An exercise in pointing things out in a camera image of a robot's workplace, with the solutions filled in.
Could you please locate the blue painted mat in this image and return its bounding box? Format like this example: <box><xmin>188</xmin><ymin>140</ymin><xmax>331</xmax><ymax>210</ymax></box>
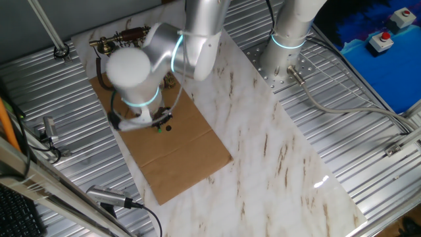
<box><xmin>314</xmin><ymin>0</ymin><xmax>421</xmax><ymax>115</ymax></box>

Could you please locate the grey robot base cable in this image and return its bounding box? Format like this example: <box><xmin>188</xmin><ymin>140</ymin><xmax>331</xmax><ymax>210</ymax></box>
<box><xmin>286</xmin><ymin>65</ymin><xmax>418</xmax><ymax>132</ymax></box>

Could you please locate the brown phone handset cord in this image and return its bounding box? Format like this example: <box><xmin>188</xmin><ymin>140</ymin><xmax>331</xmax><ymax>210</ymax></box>
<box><xmin>95</xmin><ymin>56</ymin><xmax>116</xmax><ymax>92</ymax></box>

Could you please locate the orange pole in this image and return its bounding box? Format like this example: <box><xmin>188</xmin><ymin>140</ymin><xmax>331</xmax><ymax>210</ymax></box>
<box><xmin>0</xmin><ymin>98</ymin><xmax>21</xmax><ymax>152</ymax></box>

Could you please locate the slim aluminium post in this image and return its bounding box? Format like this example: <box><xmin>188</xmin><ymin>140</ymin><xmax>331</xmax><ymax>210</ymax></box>
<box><xmin>28</xmin><ymin>0</ymin><xmax>72</xmax><ymax>63</ymax></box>

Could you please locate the black camera cable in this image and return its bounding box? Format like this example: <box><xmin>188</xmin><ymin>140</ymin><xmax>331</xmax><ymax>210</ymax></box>
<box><xmin>131</xmin><ymin>201</ymin><xmax>164</xmax><ymax>237</ymax></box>

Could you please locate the aluminium frame rail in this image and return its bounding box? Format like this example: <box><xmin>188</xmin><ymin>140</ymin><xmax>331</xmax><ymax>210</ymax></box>
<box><xmin>0</xmin><ymin>136</ymin><xmax>132</xmax><ymax>237</ymax></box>

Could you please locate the black base cable bundle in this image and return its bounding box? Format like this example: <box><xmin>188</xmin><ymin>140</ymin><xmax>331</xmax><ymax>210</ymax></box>
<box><xmin>264</xmin><ymin>0</ymin><xmax>278</xmax><ymax>36</ymax></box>

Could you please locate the silver ribbed camera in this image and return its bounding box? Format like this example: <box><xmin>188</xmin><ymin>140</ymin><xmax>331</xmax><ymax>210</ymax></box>
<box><xmin>86</xmin><ymin>184</ymin><xmax>134</xmax><ymax>210</ymax></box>

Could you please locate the brown cardboard sheet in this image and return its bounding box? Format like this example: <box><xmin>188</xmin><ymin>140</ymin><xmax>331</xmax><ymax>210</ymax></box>
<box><xmin>89</xmin><ymin>67</ymin><xmax>234</xmax><ymax>206</ymax></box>
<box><xmin>70</xmin><ymin>0</ymin><xmax>368</xmax><ymax>237</ymax></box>

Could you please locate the small metal corner bracket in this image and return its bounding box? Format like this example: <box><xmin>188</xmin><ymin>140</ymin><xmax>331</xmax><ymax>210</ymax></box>
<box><xmin>384</xmin><ymin>144</ymin><xmax>404</xmax><ymax>157</ymax></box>

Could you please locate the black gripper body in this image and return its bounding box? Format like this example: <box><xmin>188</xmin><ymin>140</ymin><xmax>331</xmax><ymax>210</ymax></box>
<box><xmin>153</xmin><ymin>110</ymin><xmax>169</xmax><ymax>126</ymax></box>

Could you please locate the black keyboard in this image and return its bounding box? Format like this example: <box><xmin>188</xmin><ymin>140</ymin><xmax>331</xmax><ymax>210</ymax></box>
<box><xmin>0</xmin><ymin>184</ymin><xmax>43</xmax><ymax>237</ymax></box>

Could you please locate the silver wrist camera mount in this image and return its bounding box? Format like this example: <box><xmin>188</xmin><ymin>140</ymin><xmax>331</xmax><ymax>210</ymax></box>
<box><xmin>107</xmin><ymin>107</ymin><xmax>156</xmax><ymax>132</ymax></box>

